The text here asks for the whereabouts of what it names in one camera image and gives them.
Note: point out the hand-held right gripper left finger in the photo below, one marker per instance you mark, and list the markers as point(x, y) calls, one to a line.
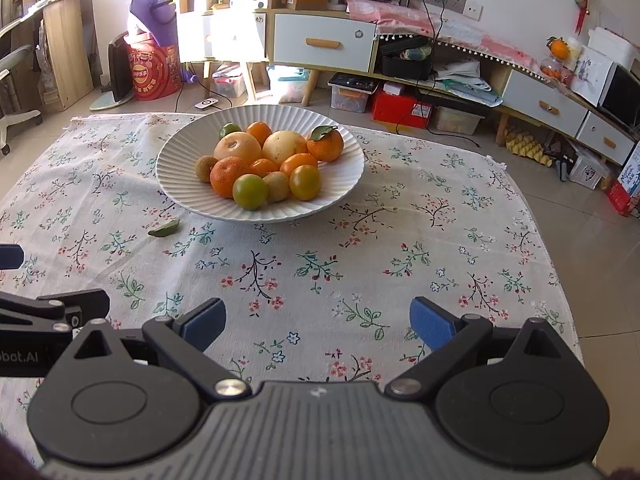
point(202, 322)

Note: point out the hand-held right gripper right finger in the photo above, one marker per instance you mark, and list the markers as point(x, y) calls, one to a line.
point(432, 322)

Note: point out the black upright panel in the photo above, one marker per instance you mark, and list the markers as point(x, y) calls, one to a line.
point(119, 70)

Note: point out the purple plush toy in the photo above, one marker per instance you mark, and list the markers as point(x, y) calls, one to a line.
point(150, 5)

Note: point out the small white box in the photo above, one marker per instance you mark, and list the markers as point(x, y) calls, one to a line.
point(394, 89)

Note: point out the green cherry tomato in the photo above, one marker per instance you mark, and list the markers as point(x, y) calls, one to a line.
point(229, 130)
point(248, 191)

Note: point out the white remote control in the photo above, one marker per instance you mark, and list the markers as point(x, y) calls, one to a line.
point(206, 104)

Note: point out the glass jar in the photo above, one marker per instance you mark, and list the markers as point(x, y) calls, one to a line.
point(552, 70)

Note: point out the black flat box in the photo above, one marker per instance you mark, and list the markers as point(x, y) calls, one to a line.
point(352, 82)

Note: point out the red cardboard box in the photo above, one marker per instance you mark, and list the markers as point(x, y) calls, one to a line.
point(400, 107)

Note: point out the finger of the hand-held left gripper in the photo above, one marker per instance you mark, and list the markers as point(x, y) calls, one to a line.
point(90, 302)
point(10, 257)

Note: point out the red gift box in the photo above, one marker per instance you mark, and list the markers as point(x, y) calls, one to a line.
point(620, 197)

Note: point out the clear shallow box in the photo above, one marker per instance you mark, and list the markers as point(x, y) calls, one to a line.
point(455, 120)

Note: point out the grey office chair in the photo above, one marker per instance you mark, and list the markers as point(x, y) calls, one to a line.
point(12, 60)

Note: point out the tangerine with green leaf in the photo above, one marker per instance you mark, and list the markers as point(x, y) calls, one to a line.
point(325, 146)

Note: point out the loose green leaf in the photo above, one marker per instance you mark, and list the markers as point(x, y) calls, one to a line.
point(164, 228)

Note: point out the stack of papers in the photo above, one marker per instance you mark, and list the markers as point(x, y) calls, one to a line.
point(465, 82)

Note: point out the black storage case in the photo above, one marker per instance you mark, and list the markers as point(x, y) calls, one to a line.
point(405, 67)

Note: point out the red printed bucket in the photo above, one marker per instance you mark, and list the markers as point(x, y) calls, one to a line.
point(152, 75)

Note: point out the orange fruit ornament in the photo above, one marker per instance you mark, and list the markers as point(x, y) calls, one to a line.
point(559, 50)

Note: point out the white wall socket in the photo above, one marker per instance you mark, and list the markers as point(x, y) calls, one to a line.
point(472, 10)
point(456, 2)

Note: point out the orange tangerine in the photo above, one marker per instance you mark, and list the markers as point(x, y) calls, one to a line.
point(229, 176)

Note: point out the yellow-orange round pear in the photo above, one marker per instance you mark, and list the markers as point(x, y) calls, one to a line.
point(237, 149)

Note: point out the translucent storage bin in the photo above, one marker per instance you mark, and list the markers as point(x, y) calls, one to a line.
point(290, 87)

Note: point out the white foam box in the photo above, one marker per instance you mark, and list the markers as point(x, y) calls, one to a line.
point(612, 45)

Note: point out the white ribbed plate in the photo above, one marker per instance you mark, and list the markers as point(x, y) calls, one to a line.
point(175, 175)

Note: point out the white printed storage box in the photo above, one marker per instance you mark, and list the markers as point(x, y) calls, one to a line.
point(587, 172)

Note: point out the pale blue round base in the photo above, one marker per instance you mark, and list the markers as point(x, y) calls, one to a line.
point(105, 103)

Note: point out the pink fringed cloth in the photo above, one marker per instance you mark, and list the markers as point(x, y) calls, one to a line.
point(450, 30)

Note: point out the yellow egg tray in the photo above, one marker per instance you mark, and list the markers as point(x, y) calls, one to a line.
point(527, 147)

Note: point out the white desk calendar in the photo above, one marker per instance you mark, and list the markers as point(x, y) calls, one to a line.
point(590, 75)

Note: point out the floral tablecloth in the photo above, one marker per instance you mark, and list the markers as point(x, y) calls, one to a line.
point(350, 240)

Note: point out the blue and white carton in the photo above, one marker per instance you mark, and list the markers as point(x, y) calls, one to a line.
point(631, 167)

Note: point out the black microwave oven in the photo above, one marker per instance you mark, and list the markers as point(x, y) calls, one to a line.
point(622, 92)

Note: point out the wooden side cabinet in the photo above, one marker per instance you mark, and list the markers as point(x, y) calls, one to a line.
point(65, 50)

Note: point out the pale yellow round pear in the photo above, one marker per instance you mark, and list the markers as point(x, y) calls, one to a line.
point(284, 147)

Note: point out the clear plastic bin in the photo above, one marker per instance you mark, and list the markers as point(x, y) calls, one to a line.
point(230, 82)

